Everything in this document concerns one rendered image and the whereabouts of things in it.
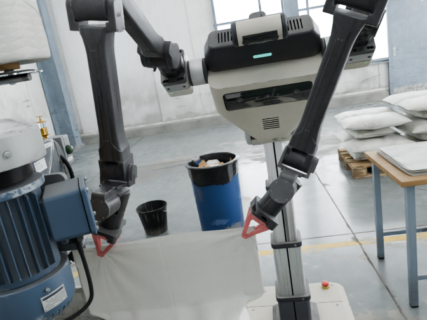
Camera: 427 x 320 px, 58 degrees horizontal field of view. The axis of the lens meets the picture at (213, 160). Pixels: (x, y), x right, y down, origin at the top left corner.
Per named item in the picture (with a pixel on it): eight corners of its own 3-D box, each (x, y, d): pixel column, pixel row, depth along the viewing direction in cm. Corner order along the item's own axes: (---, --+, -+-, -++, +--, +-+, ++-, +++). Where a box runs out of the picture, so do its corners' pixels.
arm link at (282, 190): (320, 157, 94) (287, 145, 96) (317, 161, 83) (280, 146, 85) (301, 202, 96) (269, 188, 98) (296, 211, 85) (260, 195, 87)
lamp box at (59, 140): (74, 161, 120) (67, 133, 118) (68, 165, 116) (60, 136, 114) (52, 164, 121) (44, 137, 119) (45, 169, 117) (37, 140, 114)
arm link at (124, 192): (135, 186, 99) (116, 178, 100) (123, 194, 93) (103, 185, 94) (128, 209, 101) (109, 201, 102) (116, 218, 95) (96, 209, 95)
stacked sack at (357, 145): (400, 140, 433) (400, 129, 430) (417, 148, 392) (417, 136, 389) (340, 148, 441) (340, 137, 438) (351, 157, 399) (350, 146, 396)
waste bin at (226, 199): (249, 213, 372) (239, 148, 355) (250, 237, 322) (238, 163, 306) (200, 218, 377) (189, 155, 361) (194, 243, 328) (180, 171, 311)
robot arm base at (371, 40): (340, 23, 122) (346, 56, 119) (344, 7, 115) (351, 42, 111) (368, 18, 121) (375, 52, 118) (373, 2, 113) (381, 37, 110)
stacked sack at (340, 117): (391, 114, 465) (390, 103, 462) (401, 120, 424) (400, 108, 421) (334, 121, 479) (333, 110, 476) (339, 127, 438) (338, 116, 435)
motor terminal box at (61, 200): (99, 227, 78) (85, 173, 75) (103, 246, 68) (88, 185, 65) (56, 239, 75) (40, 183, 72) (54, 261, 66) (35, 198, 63)
